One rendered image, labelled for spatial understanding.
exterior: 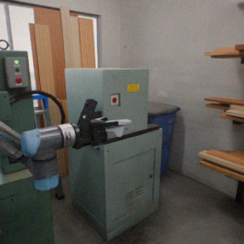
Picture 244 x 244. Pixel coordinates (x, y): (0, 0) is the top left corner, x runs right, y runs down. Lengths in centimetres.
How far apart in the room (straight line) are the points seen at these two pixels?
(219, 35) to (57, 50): 190
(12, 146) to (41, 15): 236
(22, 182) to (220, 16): 233
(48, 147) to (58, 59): 234
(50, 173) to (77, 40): 255
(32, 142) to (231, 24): 224
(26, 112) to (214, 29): 203
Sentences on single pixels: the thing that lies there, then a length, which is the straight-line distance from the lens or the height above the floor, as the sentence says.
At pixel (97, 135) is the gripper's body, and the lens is 72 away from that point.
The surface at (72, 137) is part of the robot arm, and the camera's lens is 68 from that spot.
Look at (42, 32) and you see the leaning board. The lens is 287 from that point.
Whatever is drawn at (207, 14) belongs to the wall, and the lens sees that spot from 267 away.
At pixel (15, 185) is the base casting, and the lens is 140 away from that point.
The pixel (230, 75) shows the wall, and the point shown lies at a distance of 248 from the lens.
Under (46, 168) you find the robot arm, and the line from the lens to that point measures 68.
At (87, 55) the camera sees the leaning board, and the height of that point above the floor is 157.
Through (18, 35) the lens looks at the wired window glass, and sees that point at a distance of 298.
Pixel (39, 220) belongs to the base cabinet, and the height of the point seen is 48.
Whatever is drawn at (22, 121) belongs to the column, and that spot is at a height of 111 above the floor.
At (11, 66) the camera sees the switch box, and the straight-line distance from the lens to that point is 129.
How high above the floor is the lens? 144
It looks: 15 degrees down
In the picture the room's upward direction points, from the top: straight up
